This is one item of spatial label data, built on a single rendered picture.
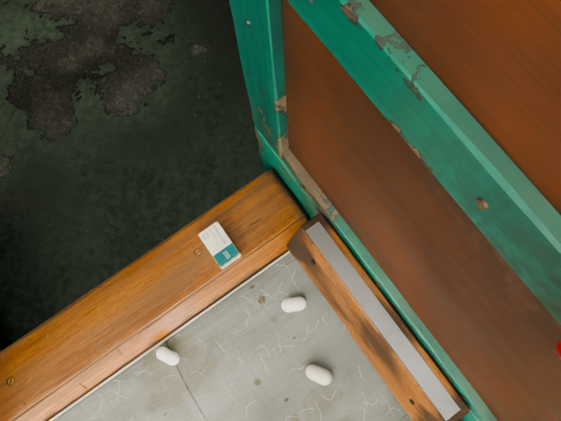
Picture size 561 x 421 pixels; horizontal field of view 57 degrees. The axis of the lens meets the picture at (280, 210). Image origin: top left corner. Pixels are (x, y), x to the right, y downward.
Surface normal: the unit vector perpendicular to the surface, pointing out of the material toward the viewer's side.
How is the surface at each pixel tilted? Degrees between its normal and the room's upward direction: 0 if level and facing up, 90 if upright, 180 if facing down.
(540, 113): 90
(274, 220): 0
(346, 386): 0
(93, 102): 0
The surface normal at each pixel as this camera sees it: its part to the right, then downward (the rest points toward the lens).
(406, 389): -0.76, 0.41
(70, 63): -0.04, -0.25
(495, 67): -0.81, 0.57
